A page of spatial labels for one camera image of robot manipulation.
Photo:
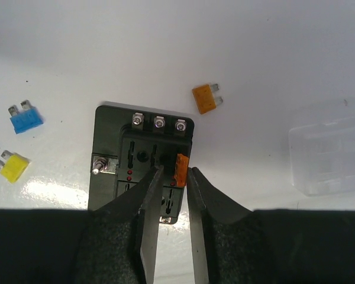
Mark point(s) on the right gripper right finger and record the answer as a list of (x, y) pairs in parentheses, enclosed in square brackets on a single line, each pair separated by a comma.
[(232, 244)]

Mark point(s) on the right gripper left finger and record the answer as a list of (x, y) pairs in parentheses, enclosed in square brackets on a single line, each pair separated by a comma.
[(114, 244)]

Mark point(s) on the orange blade fuse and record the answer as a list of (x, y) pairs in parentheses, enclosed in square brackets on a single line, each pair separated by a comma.
[(181, 170), (206, 98)]

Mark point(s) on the black fuse box base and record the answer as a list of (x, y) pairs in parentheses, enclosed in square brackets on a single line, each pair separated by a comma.
[(127, 143)]

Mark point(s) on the yellow blade fuse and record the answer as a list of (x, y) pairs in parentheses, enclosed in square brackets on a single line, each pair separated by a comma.
[(12, 166)]

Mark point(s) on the clear fuse box cover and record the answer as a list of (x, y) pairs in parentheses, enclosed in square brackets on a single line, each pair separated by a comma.
[(322, 147)]

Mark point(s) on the blue blade fuse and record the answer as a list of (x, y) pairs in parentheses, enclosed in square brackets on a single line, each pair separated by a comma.
[(25, 119)]

